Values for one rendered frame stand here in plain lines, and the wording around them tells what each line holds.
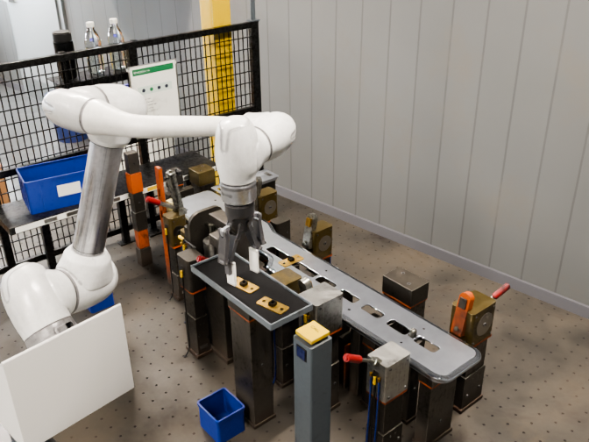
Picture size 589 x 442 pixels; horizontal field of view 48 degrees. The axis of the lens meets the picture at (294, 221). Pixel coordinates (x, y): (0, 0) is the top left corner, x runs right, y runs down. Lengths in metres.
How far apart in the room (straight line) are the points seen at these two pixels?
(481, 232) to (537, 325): 1.53
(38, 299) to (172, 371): 0.49
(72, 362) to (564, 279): 2.69
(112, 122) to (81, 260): 0.57
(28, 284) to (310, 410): 0.94
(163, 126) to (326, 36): 2.63
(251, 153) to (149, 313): 1.11
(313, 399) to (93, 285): 0.88
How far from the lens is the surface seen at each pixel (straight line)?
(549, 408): 2.22
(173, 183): 2.37
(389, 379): 1.72
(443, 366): 1.81
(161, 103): 2.93
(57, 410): 2.10
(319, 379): 1.68
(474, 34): 3.70
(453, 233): 4.10
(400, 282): 2.06
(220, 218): 2.08
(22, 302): 2.14
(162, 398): 2.17
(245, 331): 1.83
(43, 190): 2.61
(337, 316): 1.87
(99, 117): 1.85
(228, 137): 1.56
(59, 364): 2.01
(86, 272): 2.22
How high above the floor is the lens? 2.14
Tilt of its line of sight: 28 degrees down
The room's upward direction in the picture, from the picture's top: 1 degrees counter-clockwise
